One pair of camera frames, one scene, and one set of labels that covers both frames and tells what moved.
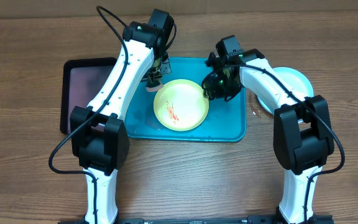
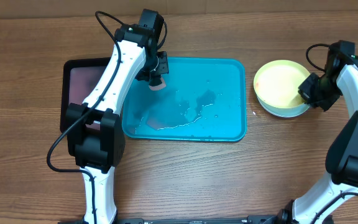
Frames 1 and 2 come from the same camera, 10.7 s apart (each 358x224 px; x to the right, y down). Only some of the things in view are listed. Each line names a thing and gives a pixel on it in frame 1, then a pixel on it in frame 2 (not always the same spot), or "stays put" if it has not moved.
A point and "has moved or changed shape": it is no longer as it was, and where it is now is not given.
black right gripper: x=211 y=89 to x=324 y=102
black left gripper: x=166 y=70 stays put
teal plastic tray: x=225 y=121 stays put
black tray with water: x=81 y=80 stays put
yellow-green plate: x=181 y=105 has moved or changed shape
